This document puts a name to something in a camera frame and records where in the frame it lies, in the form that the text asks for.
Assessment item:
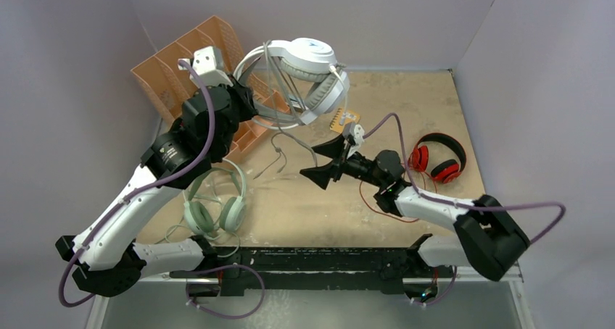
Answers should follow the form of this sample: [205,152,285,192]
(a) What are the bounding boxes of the red black headphones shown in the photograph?
[407,132,468,185]

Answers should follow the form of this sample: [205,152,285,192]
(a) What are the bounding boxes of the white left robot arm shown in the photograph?
[55,59,257,297]

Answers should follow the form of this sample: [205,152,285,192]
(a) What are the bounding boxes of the yellow spiral notebook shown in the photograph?
[329,108,360,133]

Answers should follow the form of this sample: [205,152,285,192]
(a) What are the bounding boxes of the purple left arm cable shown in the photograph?
[58,59,216,309]

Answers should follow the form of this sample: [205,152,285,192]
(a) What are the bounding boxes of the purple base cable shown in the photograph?
[185,262,266,320]

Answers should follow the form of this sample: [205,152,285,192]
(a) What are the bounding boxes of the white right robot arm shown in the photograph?
[300,136,530,281]

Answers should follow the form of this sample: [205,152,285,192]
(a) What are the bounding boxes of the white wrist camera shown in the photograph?
[342,122,365,158]
[178,46,234,86]

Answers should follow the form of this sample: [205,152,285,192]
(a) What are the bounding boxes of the mint green headphones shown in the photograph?
[158,159,247,258]

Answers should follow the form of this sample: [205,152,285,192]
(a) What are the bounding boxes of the white over-ear headphones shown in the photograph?
[241,38,350,130]

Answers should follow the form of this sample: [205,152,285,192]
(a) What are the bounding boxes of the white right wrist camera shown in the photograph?
[342,122,365,158]

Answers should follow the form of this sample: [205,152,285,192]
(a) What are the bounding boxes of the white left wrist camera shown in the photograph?
[178,46,234,86]

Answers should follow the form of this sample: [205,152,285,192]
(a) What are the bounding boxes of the peach plastic file organizer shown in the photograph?
[131,14,289,165]

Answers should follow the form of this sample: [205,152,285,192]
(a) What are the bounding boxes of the red headphone cable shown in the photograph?
[359,170,438,224]

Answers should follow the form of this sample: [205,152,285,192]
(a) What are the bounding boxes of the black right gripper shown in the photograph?
[301,133,385,190]

